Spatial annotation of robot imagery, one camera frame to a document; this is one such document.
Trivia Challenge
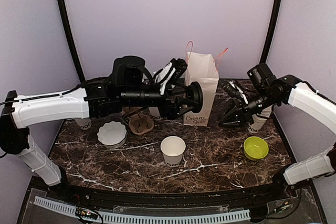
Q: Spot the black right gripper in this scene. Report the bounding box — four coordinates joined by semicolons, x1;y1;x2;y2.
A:
216;87;279;127

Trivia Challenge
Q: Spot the white paper bag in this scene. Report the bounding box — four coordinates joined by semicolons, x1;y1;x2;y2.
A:
183;47;228;126

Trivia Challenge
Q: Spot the cardboard cup carrier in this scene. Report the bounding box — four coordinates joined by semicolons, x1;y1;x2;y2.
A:
121;107;154;135

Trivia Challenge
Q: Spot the white paper cup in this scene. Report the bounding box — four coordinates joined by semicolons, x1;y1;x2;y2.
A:
160;136;186;167
75;118;92;130

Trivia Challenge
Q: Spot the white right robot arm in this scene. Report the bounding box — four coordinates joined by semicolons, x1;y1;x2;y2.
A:
217;63;335;200

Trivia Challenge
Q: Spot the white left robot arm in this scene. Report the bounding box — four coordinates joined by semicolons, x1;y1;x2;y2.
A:
1;56;203;201

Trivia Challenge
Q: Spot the stack of white paper cups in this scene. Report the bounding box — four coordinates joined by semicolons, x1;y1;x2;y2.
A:
247;106;272;133

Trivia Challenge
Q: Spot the paper cup holding straws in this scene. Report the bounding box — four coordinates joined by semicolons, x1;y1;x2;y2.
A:
149;107;163;121

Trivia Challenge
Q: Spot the green bowl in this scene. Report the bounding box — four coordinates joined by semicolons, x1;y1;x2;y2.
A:
244;136;269;161

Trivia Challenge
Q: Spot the white fluted dish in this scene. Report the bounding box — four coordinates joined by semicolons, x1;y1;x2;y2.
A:
97;121;127;149

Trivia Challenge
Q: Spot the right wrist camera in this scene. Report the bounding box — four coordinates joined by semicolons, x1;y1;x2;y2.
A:
222;80;248;105

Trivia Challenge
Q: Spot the right black frame post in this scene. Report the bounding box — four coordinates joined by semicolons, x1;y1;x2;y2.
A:
259;0;281;64

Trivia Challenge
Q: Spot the black frame post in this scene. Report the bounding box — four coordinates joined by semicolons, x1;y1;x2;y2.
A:
259;0;281;64
57;0;86;82

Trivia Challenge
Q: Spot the white cable duct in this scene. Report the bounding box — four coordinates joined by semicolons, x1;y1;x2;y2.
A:
34;196;250;223

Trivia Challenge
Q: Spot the left black frame post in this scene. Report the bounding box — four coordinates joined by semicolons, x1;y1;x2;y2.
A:
57;0;86;82

